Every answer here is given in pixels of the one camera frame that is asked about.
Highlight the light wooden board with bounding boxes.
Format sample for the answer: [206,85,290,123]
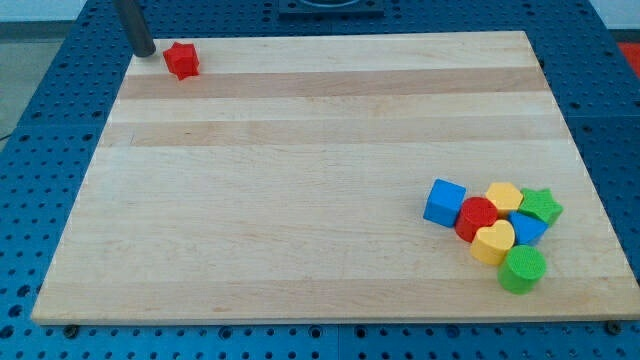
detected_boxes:
[31,31,639,325]

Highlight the yellow heart block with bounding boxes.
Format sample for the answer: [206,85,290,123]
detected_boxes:
[470,220,515,266]

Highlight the green star block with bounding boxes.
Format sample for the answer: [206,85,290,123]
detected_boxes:
[518,188,564,227]

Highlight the red cylinder block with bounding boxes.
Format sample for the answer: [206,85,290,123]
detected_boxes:
[454,197,498,243]

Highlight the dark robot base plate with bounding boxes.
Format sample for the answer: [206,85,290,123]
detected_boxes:
[275,0,385,18]

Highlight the blue triangle block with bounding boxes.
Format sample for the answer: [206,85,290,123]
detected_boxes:
[507,211,548,246]

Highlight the yellow hexagon block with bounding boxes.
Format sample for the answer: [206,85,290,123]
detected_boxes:
[485,182,524,219]

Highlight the dark cylindrical robot arm tool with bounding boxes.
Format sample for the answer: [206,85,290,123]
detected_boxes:
[112,0,156,58]

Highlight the red star block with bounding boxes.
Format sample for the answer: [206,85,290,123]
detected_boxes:
[163,42,199,80]

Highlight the blue cube block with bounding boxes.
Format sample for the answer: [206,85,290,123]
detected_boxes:
[423,179,466,228]

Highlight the green cylinder block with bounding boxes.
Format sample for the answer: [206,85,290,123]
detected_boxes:
[497,245,547,295]

